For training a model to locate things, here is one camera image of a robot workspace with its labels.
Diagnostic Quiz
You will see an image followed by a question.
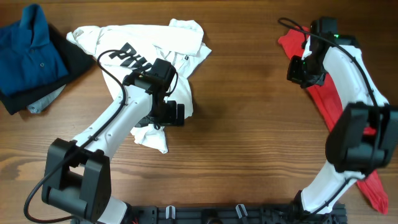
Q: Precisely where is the white printed t-shirt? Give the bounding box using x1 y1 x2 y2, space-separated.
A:
67 19 210 152

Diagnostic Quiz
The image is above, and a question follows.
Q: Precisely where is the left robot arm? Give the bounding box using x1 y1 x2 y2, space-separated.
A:
41 58 184 223

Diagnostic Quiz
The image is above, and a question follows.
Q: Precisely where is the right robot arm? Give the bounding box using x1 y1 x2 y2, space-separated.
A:
278 17 397 223

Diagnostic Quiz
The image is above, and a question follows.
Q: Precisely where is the red t-shirt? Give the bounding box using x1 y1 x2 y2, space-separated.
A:
278 29 389 215

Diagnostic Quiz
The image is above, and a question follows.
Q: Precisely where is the black folded shirt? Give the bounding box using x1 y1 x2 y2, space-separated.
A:
1 24 95 115

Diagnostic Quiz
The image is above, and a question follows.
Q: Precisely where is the grey folded shirt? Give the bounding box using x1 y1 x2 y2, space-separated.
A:
26 85 66 114

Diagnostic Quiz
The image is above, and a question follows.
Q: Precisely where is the blue folded polo shirt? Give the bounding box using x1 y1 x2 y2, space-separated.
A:
1 4 68 96

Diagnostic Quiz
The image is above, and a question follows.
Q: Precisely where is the right black cable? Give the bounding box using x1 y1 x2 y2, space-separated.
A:
277 17 379 218

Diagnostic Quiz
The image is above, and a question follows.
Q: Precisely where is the black cable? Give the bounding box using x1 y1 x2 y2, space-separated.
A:
23 49 180 224
277 17 379 218

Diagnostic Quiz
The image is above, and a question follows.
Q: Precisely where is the left black cable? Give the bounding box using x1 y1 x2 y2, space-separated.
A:
23 49 180 224

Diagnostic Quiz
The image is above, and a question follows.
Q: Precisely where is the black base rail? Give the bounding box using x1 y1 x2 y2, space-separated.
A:
121 204 348 224

